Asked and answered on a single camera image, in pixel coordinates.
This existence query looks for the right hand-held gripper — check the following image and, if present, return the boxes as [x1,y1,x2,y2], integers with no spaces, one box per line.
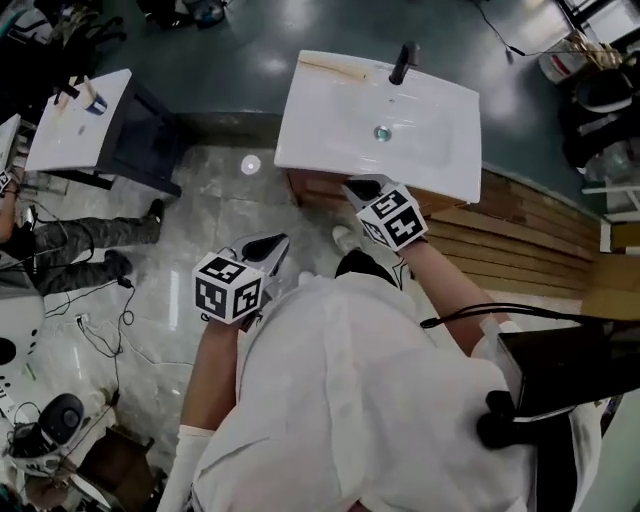
[342,173,430,252]

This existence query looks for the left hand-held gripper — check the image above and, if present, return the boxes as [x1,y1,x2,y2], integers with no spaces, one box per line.
[192,232,291,326]

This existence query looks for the person's right forearm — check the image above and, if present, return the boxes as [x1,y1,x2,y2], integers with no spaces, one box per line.
[399,238,489,359]

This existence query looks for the person's left forearm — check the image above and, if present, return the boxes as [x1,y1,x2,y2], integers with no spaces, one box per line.
[179,312,261,432]

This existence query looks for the person's white shoe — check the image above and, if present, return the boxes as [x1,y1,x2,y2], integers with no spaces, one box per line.
[332,224,364,254]

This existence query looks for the person's dark trousers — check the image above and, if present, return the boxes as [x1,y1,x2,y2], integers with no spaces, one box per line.
[333,249,402,292]

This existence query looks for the wooden vanity cabinet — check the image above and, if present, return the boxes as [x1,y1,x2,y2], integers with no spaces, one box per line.
[286,167,471,217]

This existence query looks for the white ceramic sink basin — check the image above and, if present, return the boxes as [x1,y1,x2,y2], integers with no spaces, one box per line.
[273,49,483,205]

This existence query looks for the wooden slatted platform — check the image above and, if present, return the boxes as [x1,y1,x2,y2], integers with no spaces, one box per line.
[424,167,604,301]

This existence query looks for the black faucet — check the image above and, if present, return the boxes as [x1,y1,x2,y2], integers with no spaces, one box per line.
[388,41,422,86]

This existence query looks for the person's white shirt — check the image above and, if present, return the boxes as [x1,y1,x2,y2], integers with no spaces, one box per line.
[157,272,604,512]

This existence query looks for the dark wooden stool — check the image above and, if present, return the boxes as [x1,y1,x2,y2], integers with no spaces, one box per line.
[74,424,157,512]

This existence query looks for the white and black headset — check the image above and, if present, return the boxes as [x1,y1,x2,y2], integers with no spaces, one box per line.
[7,393,86,476]

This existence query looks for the white perforated shell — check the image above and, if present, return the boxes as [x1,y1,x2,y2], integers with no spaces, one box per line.
[0,279,46,396]

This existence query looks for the white shelf rack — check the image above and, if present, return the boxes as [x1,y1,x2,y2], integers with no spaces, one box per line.
[581,183,640,254]

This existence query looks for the white-topped dark vanity table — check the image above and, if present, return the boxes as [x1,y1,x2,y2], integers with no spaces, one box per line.
[23,68,184,199]

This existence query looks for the white bag red label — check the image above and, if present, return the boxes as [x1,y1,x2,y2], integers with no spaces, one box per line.
[538,47,584,85]

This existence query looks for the brown cardboard panel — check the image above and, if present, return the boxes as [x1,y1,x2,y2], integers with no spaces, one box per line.
[582,252,640,321]

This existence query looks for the black floor cable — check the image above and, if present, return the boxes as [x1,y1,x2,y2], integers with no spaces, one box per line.
[42,272,137,406]

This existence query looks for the white floor cable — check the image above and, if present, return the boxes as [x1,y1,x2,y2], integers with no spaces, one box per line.
[44,292,196,369]

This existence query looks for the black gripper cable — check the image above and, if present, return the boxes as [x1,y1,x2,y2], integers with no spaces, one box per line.
[419,302,616,331]

